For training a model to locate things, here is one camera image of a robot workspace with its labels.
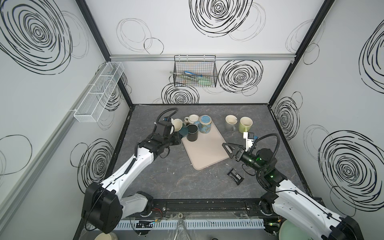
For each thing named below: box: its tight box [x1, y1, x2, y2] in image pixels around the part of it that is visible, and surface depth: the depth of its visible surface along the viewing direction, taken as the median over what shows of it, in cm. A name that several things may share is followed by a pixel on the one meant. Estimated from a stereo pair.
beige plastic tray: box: [181, 121, 230, 170], surface depth 96 cm
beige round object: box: [94, 232, 118, 240], surface depth 63 cm
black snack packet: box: [227, 168, 245, 186], surface depth 84 cm
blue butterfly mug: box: [194, 115, 212, 134], surface depth 98 cm
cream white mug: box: [184, 114, 200, 124], surface depth 104 cm
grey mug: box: [224, 114, 238, 132], surface depth 101 cm
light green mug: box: [238, 116, 254, 133], surface depth 100 cm
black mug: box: [186, 123, 199, 142], surface depth 98 cm
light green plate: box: [278, 219, 309, 240], surface depth 67 cm
